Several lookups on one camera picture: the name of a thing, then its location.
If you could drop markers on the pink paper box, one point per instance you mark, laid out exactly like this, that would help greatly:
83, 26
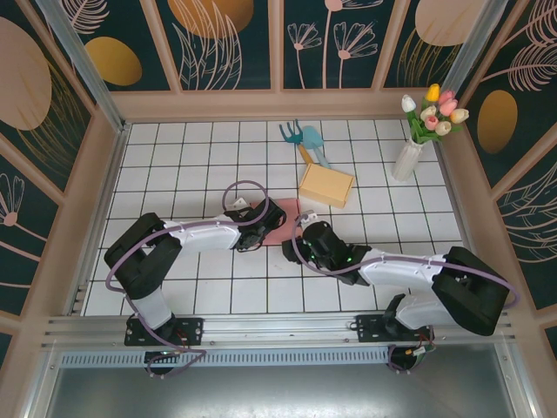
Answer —
289, 213

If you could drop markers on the yellow paper box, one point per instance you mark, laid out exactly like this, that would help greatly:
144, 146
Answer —
326, 185

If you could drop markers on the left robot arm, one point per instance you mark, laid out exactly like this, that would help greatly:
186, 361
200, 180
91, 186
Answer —
139, 257

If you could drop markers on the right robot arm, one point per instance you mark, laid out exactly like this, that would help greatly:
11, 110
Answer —
474, 287

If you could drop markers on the light blue trowel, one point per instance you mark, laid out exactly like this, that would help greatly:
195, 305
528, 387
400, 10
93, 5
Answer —
313, 138

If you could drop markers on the white ribbed vase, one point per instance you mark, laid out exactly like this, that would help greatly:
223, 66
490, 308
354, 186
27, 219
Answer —
408, 161

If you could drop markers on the grey metal sheet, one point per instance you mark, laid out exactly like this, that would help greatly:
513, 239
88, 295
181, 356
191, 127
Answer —
283, 392

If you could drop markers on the tulip bouquet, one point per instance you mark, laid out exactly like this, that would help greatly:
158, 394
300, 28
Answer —
435, 117

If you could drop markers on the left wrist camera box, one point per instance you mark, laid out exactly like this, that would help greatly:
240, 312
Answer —
238, 203

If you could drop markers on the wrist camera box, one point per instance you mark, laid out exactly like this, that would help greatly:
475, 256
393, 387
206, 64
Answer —
238, 203
310, 217

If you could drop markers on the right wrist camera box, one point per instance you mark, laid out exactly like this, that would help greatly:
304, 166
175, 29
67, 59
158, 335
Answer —
310, 217

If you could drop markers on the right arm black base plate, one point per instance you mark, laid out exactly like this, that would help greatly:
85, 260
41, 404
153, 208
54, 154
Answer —
370, 326

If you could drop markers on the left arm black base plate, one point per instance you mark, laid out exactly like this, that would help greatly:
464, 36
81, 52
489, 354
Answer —
191, 328

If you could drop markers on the aluminium side rail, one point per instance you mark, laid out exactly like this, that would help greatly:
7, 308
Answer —
101, 217
457, 204

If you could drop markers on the aluminium corner post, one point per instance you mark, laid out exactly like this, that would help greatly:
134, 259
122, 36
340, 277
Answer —
472, 43
82, 56

